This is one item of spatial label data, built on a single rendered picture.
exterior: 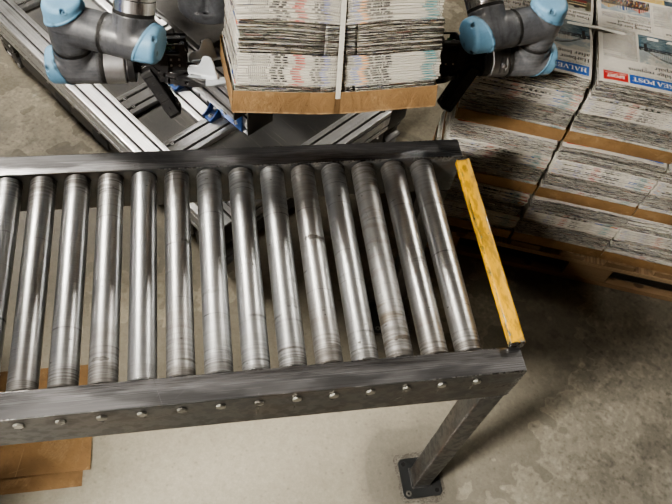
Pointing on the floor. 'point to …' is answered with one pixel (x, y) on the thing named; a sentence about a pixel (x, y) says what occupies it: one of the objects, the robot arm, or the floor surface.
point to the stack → (653, 87)
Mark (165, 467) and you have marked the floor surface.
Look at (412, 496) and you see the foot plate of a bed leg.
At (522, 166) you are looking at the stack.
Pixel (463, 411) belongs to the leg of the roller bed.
